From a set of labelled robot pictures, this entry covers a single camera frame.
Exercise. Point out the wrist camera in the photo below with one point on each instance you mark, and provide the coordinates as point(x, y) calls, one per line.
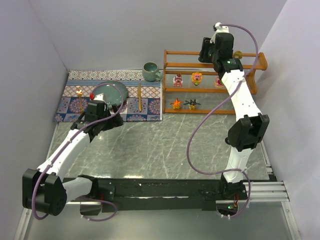
point(217, 28)
point(97, 97)

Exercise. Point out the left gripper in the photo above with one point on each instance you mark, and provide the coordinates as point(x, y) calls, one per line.
point(113, 118)

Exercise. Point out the teal ceramic mug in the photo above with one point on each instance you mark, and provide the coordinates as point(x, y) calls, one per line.
point(151, 72)

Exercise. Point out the pink bear strawberry cake toy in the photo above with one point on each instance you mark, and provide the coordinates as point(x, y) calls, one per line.
point(177, 80)

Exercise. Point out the black base frame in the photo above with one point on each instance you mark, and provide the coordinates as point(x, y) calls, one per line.
point(137, 194)

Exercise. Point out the pink bear donut toy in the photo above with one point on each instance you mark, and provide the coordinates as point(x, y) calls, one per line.
point(218, 83)

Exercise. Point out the patterned blue placemat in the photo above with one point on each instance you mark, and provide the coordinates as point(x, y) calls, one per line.
point(151, 95)

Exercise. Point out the orange wooden two-tier shelf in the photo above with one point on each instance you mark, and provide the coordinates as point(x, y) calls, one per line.
point(170, 69)

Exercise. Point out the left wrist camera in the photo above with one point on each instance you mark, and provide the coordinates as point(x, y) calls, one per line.
point(97, 97)

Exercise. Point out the red-haired small figurine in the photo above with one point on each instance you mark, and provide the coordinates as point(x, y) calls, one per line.
point(227, 141)

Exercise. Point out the pink flower bear toy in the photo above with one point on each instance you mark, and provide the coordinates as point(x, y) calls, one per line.
point(196, 78)

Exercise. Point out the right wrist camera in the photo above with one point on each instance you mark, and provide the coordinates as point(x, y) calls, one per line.
point(217, 28)

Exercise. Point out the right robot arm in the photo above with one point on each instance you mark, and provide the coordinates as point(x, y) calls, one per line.
point(250, 125)

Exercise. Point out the black yellow spiky creature toy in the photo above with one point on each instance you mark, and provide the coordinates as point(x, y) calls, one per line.
point(192, 104)

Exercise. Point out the teal ceramic plate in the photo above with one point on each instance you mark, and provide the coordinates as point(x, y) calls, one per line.
point(115, 93)

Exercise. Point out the aluminium rail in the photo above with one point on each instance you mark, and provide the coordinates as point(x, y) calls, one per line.
point(261, 191)

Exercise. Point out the gold knife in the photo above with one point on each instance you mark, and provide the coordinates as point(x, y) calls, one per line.
point(139, 95)

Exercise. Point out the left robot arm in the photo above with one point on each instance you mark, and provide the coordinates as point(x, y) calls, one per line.
point(43, 189)

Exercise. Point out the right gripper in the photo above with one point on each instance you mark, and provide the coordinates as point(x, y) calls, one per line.
point(204, 50)

